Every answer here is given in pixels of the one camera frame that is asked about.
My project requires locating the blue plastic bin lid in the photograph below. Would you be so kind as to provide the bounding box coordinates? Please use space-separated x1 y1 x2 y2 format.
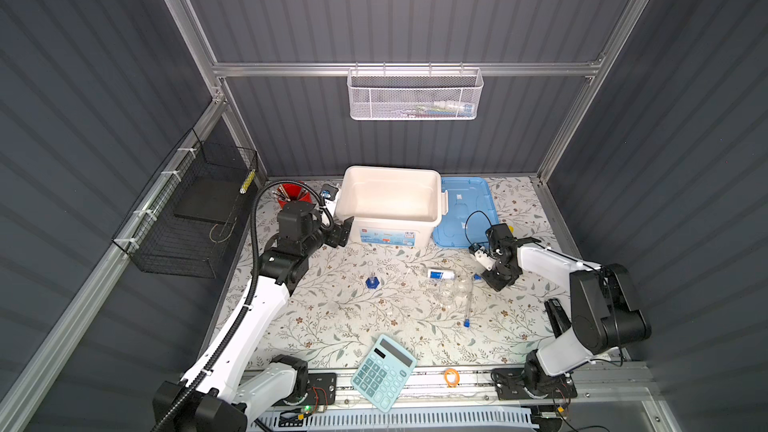
432 177 499 249

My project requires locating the small blue-based flask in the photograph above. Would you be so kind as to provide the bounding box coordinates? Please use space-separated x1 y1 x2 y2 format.
365 269 380 290

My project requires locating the black stapler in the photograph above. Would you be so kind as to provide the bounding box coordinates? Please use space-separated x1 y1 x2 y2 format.
544 298 572 338

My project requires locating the black wire wall basket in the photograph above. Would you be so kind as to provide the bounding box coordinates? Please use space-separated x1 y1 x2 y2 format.
113 133 260 279

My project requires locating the white wire mesh basket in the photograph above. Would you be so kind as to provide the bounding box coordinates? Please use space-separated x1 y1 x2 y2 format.
346 66 484 121

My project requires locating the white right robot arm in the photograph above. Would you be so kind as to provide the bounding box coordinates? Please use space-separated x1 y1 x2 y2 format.
469 223 652 399

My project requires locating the beige plastic storage bin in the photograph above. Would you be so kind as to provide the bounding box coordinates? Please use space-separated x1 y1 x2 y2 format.
334 166 449 248

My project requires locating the white blue labelled bottle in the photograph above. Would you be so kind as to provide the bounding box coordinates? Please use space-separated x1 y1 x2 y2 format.
427 268 456 281

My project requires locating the teal desk calculator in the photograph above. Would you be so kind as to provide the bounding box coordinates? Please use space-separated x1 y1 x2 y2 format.
351 334 417 412

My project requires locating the red ribbed plastic cup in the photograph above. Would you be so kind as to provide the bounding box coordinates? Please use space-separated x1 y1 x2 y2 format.
273 183 313 208

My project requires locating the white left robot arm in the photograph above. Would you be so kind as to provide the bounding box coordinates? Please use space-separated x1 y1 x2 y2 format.
152 184 353 431

